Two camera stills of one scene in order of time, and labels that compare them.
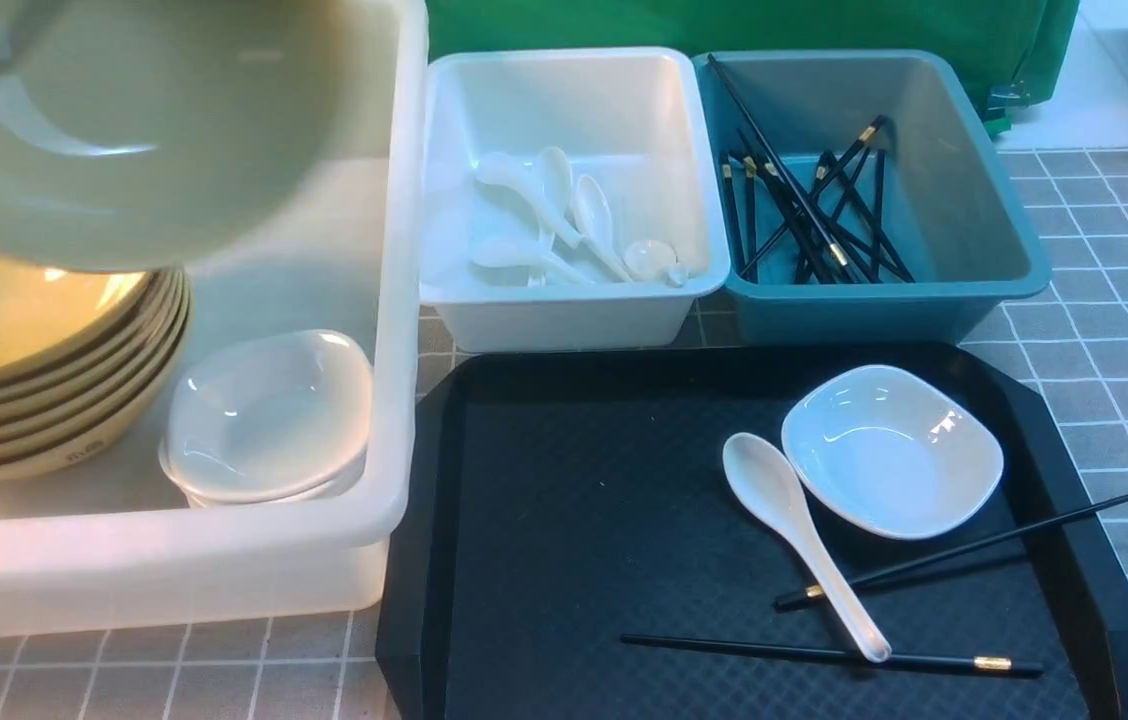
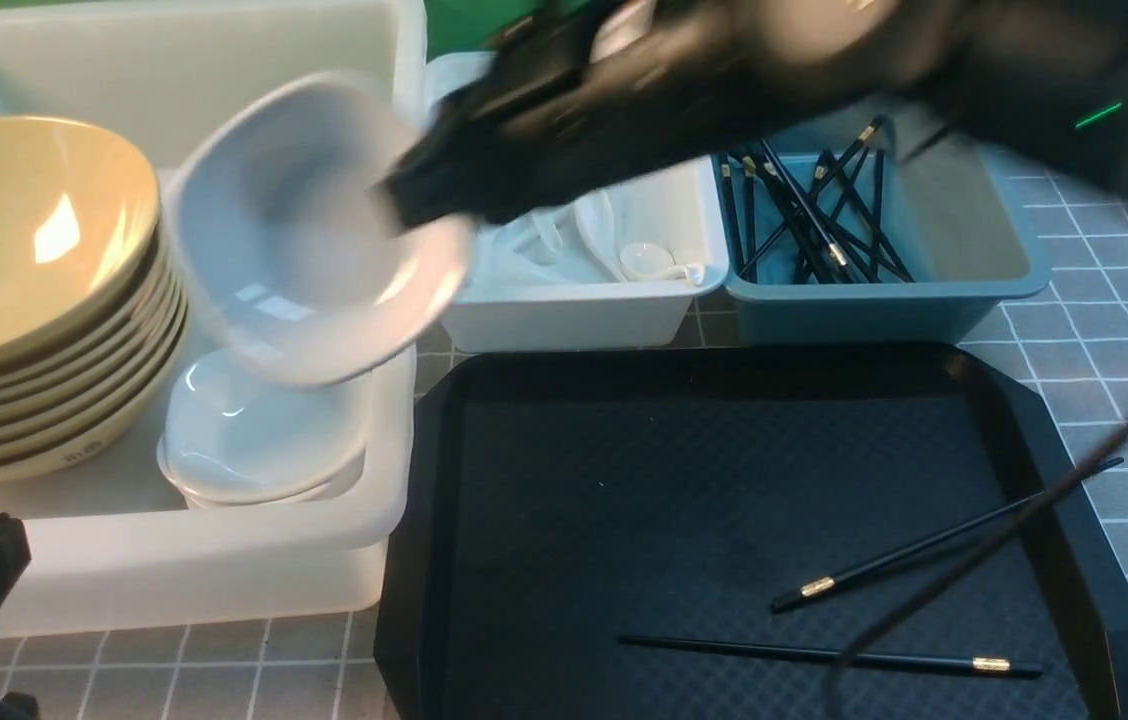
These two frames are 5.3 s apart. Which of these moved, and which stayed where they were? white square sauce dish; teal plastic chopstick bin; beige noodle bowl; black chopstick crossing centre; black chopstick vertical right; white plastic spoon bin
Moved: white square sauce dish; beige noodle bowl
Stayed: teal plastic chopstick bin; black chopstick vertical right; black chopstick crossing centre; white plastic spoon bin
